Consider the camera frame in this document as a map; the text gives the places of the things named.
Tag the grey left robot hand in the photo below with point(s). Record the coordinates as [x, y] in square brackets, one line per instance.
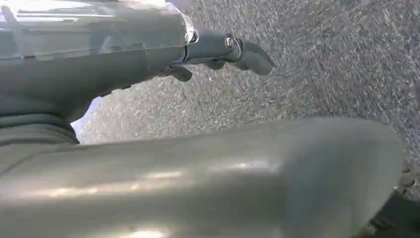
[98, 65]

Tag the black robot foot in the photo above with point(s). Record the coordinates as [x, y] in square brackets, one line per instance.
[400, 216]

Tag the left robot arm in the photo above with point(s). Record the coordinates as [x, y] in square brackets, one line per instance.
[32, 133]

